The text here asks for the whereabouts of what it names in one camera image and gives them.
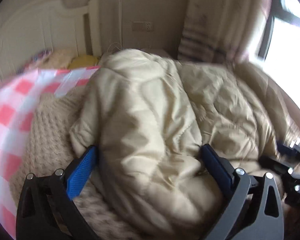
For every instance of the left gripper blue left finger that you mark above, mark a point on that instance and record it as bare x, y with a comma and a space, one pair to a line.
67, 186

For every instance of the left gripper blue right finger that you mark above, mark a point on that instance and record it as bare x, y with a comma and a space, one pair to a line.
234, 185

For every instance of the beige quilted knit-sleeve jacket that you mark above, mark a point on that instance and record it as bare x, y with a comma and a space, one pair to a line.
149, 116

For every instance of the red white checkered bed cover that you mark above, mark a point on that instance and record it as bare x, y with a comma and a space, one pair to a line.
18, 100

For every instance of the dark framed window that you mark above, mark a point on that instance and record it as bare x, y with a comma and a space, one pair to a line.
284, 22

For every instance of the yellow pillow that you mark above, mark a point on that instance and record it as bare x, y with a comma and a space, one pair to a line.
83, 61

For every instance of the beige checkered pillow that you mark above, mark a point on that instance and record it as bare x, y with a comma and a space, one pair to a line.
58, 59

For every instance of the patterned round cushion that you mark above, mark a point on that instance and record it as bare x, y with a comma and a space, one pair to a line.
36, 60

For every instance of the patterned window curtain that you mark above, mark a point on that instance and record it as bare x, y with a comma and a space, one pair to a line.
220, 31

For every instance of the white wooden headboard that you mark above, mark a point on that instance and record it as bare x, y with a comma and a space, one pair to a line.
48, 24

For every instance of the slim metal desk lamp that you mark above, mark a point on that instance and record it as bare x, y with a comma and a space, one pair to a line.
120, 7

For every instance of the wall power socket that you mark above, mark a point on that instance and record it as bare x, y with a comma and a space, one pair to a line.
142, 26

